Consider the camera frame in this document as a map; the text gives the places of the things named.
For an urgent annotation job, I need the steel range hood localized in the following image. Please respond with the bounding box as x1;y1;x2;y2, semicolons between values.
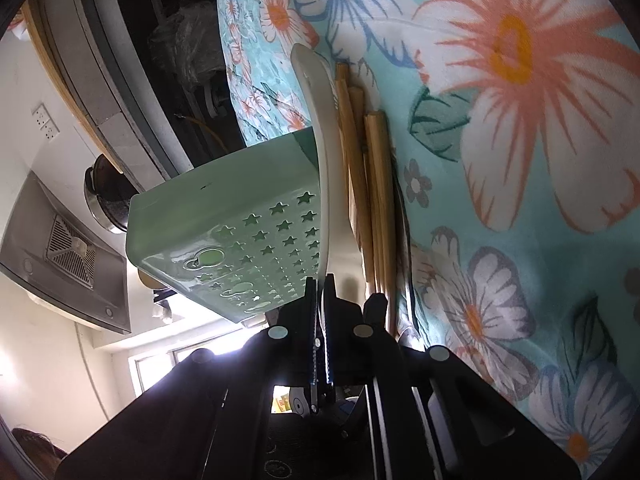
0;169;133;336

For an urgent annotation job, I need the bundle of wooden chopsticks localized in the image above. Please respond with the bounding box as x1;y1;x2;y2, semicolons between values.
334;62;408;336

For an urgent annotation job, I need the large black pot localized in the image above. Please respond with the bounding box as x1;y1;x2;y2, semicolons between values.
82;152;132;235

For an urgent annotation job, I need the white wall socket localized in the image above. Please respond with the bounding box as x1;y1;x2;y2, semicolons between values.
30;104;62;142

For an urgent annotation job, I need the wooden board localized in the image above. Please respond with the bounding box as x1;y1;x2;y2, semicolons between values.
20;0;121;173

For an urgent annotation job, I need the floral turquoise blanket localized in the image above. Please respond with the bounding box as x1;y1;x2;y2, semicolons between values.
217;0;640;480

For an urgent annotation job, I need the concrete kitchen counter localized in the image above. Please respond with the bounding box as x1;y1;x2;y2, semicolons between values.
30;0;251;186

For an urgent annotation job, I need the white rice paddle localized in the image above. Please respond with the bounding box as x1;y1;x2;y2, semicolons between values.
290;43;368;306

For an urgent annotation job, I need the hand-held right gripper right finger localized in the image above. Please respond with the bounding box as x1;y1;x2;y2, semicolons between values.
320;276;581;480

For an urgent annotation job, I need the green plastic utensil holder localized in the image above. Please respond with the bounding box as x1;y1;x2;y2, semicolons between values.
125;126;331;326

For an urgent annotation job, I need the crumpled clear plastic bag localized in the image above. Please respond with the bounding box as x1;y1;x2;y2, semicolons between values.
150;5;221;86

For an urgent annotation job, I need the window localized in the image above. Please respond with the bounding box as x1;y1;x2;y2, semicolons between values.
127;347;261;401

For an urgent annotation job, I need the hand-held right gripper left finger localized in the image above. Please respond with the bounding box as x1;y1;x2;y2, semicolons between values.
55;276;321;480

